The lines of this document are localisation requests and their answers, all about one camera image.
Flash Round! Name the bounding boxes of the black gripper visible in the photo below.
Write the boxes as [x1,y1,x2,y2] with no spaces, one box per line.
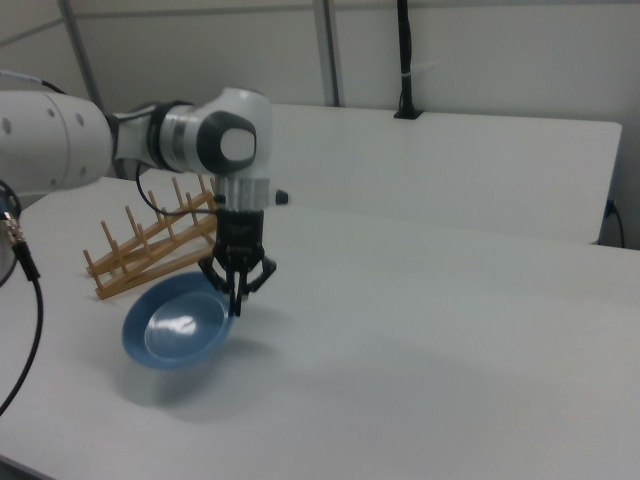
[198,208,278,319]

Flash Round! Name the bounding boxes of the blue plate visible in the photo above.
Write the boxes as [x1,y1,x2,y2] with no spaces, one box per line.
[122,272,236,371]

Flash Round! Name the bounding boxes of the wooden plate rack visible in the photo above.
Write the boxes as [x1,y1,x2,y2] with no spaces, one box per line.
[82,174,224,301]

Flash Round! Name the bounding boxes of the white zip tie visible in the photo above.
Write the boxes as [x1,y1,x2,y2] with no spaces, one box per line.
[401,61,439,81]

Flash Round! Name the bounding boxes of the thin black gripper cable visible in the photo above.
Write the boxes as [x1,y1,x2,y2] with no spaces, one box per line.
[133,162,224,218]

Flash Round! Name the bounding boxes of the black cable with metal connector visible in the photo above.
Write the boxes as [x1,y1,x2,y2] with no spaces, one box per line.
[0,179,45,417]

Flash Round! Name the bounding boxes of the black camera pole with clamp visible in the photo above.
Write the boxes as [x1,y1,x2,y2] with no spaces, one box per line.
[393,0,426,121]

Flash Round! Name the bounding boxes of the grey cable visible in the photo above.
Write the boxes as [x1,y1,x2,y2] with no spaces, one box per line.
[0,69,69,96]

